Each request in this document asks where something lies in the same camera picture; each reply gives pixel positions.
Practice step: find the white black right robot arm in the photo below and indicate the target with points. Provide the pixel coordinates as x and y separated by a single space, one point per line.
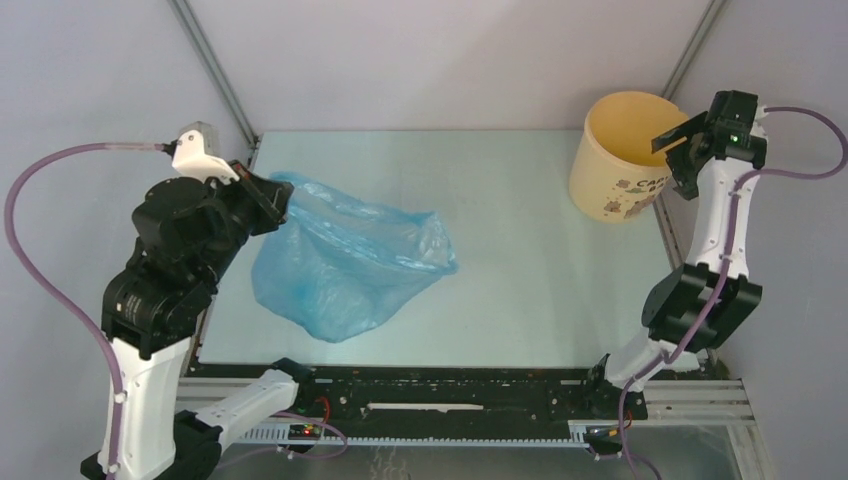
704 300

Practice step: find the small lit circuit board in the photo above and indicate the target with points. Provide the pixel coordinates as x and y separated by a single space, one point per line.
304 432

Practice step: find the blue plastic trash bag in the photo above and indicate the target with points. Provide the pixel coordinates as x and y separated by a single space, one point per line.
341 266

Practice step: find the aluminium corner frame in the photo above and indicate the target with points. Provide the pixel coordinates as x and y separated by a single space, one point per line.
704 27
198 39

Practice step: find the yellow printed trash bin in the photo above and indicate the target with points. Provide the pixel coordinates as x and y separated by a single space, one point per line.
615 174

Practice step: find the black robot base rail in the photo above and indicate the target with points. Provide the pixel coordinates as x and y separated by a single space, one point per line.
472 404

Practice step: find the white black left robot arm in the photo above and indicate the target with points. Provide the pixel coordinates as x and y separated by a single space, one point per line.
149 320

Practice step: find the aluminium corner frame left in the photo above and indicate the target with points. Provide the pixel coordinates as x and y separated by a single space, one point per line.
198 39

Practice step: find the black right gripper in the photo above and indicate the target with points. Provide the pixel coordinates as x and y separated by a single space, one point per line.
686 182

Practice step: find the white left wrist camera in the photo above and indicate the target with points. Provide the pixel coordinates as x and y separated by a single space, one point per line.
197 155

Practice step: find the aluminium corner frame right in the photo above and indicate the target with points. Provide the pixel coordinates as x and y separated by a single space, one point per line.
704 27

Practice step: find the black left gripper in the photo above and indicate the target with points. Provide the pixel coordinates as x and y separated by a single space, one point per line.
274 195

